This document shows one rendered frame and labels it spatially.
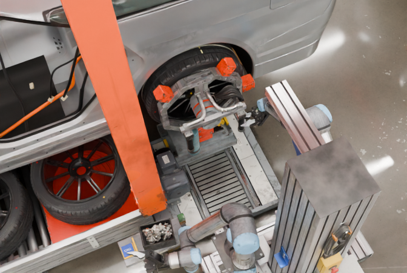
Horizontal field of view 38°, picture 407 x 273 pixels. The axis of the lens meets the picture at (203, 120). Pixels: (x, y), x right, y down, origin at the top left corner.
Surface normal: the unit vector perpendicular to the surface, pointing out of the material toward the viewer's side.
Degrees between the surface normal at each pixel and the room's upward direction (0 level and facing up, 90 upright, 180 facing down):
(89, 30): 90
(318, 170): 0
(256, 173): 0
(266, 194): 0
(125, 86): 90
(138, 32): 81
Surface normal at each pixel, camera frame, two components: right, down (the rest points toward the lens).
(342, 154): -0.04, -0.50
